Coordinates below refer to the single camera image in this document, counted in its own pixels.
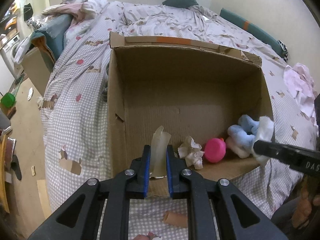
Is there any white beige cloth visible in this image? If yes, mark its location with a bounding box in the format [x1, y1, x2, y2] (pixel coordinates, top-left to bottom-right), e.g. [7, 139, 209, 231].
[178, 136, 204, 170]

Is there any pink rubber duck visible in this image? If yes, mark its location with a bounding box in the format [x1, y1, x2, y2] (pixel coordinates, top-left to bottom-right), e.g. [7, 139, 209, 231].
[204, 138, 227, 163]

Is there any light blue fluffy sock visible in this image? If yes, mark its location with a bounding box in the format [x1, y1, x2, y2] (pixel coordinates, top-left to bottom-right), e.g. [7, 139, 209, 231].
[226, 114, 259, 159]

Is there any white smiley face sock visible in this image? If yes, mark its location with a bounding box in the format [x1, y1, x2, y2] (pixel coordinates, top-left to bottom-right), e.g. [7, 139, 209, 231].
[252, 116, 274, 166]

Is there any person's right hand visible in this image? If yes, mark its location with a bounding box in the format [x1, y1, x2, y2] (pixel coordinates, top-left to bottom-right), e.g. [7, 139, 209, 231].
[292, 178, 319, 229]

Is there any pink white crumpled clothing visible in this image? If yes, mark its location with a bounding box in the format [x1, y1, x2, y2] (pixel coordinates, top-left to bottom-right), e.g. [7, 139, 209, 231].
[283, 63, 318, 126]

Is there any grey checkered bed quilt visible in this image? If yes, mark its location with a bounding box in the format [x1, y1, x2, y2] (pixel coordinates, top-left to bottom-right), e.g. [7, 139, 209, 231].
[39, 0, 319, 240]

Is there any brown cardboard box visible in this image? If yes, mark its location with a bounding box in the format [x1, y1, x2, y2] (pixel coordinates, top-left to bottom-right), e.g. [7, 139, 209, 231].
[107, 31, 274, 197]

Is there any teal bolster with orange band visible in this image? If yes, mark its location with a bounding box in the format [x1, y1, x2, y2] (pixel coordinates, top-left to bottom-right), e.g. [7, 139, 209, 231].
[220, 8, 288, 61]

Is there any wooden chair with red cushion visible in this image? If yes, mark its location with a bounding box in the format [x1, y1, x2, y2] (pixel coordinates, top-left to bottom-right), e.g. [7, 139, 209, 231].
[0, 109, 23, 215]

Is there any green plastic container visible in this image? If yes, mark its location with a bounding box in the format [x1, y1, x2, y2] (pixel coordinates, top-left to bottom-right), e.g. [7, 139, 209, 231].
[1, 93, 16, 108]

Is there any teal blue folded blanket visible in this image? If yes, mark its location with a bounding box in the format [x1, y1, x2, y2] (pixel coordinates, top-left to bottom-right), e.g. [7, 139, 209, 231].
[30, 14, 73, 64]

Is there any white washing machine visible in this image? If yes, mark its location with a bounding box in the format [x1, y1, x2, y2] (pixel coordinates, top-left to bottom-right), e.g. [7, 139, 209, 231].
[1, 33, 22, 79]

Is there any pink grey clothes pile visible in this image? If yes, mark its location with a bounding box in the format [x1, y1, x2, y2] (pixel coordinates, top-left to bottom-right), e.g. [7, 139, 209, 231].
[42, 0, 108, 23]

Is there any dark green pillow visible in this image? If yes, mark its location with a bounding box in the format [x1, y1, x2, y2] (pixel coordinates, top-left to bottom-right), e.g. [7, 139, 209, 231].
[162, 0, 198, 9]

